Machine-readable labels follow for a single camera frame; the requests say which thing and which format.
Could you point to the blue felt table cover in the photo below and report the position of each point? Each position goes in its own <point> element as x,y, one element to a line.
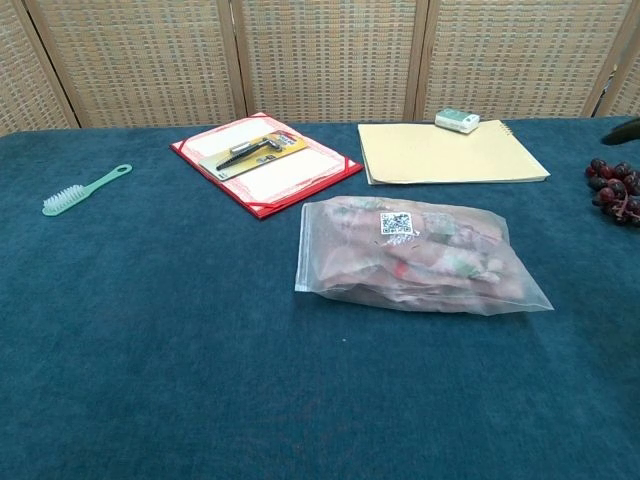
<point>200,350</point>

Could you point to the razor on yellow blister card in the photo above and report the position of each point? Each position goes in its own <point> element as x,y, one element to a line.
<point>260,150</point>

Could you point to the beige spiral notebook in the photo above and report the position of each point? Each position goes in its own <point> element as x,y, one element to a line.
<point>440,155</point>

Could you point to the red certificate folder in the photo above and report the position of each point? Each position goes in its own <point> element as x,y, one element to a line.
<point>295,180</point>

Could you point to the small white green box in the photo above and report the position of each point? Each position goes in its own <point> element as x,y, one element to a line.
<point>456,121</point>

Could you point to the dark red grape bunch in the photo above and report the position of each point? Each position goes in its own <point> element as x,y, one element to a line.
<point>617,187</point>

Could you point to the woven wicker folding screen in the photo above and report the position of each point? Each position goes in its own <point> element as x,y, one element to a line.
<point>325,55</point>

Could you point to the green plastic brush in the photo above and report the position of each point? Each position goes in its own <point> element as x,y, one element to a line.
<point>65,200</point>

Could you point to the transparent plastic bag with clothing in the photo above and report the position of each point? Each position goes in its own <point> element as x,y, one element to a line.
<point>425,260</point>

